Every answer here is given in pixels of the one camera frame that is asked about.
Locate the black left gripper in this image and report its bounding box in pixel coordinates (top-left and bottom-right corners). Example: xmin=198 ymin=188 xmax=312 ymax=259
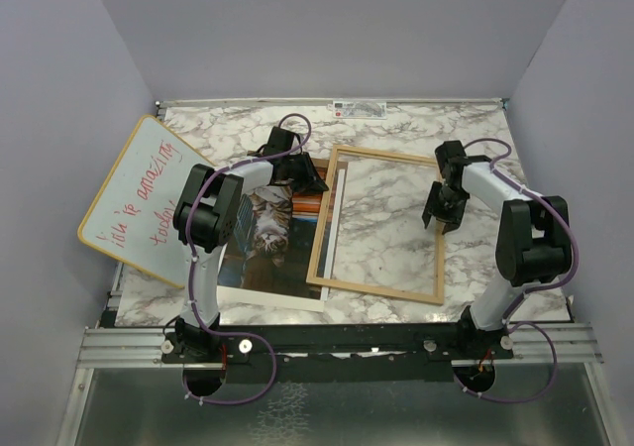
xmin=280 ymin=153 xmax=325 ymax=196

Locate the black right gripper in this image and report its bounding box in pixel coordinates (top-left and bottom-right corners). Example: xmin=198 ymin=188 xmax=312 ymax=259
xmin=423 ymin=180 xmax=470 ymax=233

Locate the clear acrylic frame sheet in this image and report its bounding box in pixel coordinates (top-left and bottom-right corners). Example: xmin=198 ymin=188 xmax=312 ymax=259
xmin=317 ymin=155 xmax=441 ymax=294

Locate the light wooden picture frame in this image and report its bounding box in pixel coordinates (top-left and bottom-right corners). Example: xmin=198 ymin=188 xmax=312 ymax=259
xmin=306 ymin=145 xmax=445 ymax=305

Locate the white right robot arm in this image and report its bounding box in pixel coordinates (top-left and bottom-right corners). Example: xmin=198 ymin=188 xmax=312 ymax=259
xmin=422 ymin=141 xmax=579 ymax=358

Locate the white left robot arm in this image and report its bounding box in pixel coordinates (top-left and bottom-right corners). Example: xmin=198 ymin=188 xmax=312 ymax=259
xmin=161 ymin=124 xmax=327 ymax=362

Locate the white sticker label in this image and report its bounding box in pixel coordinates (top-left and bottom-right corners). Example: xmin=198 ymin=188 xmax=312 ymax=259
xmin=332 ymin=100 xmax=387 ymax=120

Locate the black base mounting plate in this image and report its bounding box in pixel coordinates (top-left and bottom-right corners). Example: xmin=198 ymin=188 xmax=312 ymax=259
xmin=161 ymin=321 xmax=513 ymax=384

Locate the yellow-rimmed whiteboard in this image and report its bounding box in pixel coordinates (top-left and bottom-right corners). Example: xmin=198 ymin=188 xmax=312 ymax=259
xmin=77 ymin=115 xmax=211 ymax=287

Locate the aluminium back rail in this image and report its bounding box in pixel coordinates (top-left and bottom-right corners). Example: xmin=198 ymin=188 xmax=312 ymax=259
xmin=155 ymin=97 xmax=505 ymax=109

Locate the brown frame backing board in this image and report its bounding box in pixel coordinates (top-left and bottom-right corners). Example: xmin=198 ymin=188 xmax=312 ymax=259
xmin=212 ymin=156 xmax=348 ymax=312

